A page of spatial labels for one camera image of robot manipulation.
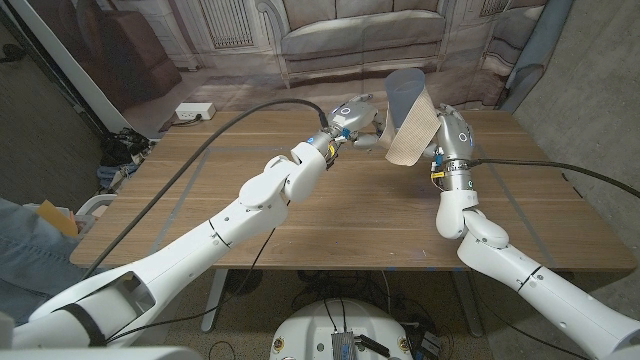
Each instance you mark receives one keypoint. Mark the white table leg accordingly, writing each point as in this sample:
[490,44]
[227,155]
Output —
[215,300]

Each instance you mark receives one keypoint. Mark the yellow paper envelope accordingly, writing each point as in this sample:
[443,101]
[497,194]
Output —
[55,217]

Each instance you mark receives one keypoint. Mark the beige elastic arm wrap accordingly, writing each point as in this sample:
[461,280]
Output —
[412,137]

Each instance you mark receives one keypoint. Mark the person in blue jeans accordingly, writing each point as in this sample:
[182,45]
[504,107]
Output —
[30,270]

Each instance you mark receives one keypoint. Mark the printed sofa room backdrop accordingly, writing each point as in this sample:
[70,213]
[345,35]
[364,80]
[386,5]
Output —
[150,50]

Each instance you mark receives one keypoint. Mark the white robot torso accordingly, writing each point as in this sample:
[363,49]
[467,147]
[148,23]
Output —
[310,330]

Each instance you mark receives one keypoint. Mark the white slanted board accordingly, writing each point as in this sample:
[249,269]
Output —
[70,65]

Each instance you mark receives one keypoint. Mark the white power strip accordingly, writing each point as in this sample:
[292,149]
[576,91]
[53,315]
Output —
[194,110]

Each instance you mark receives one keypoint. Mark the white plastic bin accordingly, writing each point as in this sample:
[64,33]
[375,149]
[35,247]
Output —
[97,202]

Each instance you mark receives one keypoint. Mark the blue-grey rolled backdrop edge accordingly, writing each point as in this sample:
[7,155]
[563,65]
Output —
[537,50]

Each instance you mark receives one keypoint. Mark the grey finned electronics module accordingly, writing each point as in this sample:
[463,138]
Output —
[343,346]

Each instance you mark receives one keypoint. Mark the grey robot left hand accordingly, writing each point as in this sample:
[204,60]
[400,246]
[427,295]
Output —
[352,116]

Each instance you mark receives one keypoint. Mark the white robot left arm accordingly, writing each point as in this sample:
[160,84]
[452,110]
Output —
[200,250]

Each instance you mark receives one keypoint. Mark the translucent blue plastic cup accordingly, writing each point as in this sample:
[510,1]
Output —
[402,97]

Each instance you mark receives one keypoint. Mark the grey table leg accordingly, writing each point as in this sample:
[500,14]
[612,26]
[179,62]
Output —
[472,315]

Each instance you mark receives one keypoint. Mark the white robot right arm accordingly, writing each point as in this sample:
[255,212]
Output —
[500,260]

